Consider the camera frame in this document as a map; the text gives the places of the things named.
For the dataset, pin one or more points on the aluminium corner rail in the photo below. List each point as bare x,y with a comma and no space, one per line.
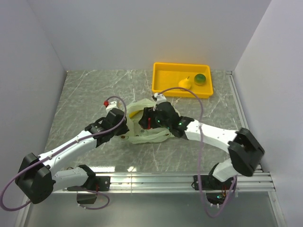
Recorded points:
243,113

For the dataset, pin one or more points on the yellow banana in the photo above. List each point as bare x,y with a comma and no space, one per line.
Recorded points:
132,114

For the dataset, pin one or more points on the yellow pear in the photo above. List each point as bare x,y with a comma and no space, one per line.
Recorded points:
185,83

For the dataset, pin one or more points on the light green plastic bag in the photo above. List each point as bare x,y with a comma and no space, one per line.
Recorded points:
136,134

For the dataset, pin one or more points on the yellow plastic tray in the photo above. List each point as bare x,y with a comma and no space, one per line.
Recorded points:
167,75

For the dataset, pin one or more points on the green round fruit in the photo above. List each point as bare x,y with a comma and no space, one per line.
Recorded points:
199,79

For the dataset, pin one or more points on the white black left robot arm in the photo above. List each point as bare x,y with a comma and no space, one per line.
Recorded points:
41,175

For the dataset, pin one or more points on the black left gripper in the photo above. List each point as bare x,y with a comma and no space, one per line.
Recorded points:
124,130

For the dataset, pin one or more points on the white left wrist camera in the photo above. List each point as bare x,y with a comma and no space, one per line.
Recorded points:
110,105

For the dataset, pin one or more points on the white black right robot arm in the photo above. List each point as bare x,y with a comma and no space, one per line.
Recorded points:
221,174

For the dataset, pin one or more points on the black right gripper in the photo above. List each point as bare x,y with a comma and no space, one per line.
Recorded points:
148,112

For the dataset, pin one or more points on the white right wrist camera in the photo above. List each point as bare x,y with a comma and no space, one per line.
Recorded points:
159,98

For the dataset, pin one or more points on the aluminium front mounting rail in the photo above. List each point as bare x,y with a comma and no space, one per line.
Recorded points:
158,200

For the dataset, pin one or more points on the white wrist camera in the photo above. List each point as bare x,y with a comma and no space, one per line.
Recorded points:
110,105
159,98

